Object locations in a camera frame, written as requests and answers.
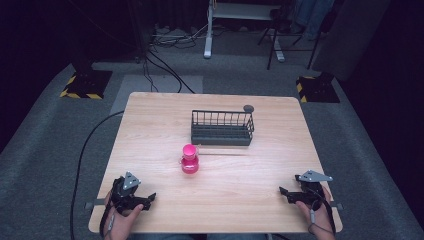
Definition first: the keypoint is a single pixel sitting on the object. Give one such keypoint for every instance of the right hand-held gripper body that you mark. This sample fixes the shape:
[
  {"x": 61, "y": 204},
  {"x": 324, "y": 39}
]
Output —
[{"x": 311, "y": 193}]

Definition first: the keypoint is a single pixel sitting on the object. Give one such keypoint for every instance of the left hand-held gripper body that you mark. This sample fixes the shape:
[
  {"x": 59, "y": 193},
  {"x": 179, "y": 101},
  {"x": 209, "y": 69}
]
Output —
[{"x": 121, "y": 196}]

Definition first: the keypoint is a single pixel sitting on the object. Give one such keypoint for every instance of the person's left hand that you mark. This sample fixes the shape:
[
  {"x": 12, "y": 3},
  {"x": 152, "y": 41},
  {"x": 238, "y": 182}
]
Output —
[{"x": 125, "y": 221}]

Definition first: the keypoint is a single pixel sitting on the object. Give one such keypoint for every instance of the person's right hand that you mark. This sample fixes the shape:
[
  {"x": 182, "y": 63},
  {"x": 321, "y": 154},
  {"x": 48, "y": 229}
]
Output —
[{"x": 320, "y": 221}]

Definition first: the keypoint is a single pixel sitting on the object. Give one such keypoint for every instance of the pink plastic bottle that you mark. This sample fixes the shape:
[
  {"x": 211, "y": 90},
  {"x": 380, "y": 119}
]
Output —
[{"x": 190, "y": 161}]

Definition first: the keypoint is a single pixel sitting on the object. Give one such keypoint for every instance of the small dark grey disc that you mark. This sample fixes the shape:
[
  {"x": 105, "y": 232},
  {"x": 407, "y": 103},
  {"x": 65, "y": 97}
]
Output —
[{"x": 248, "y": 108}]

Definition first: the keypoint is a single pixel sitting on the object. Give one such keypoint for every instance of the black yellow striped stand base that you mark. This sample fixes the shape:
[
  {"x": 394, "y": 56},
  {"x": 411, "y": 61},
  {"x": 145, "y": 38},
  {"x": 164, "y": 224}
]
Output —
[
  {"x": 88, "y": 85},
  {"x": 316, "y": 90}
]

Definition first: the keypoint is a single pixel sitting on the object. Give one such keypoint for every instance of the grey floor mat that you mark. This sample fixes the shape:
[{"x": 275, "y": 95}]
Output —
[{"x": 160, "y": 85}]

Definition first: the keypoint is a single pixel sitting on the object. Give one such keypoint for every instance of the black metal chair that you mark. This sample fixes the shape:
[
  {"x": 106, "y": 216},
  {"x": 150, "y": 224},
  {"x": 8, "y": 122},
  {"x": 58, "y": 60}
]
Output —
[{"x": 271, "y": 50}]

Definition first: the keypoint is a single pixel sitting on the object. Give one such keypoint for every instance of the grey upright panel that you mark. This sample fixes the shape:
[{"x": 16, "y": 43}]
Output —
[{"x": 350, "y": 36}]

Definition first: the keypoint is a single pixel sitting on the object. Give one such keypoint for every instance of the grey table bracket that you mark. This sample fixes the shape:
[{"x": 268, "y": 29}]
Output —
[
  {"x": 337, "y": 206},
  {"x": 95, "y": 203}
]

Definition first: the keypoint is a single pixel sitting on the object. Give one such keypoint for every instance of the white desk frame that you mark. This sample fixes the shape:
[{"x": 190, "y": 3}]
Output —
[{"x": 208, "y": 40}]

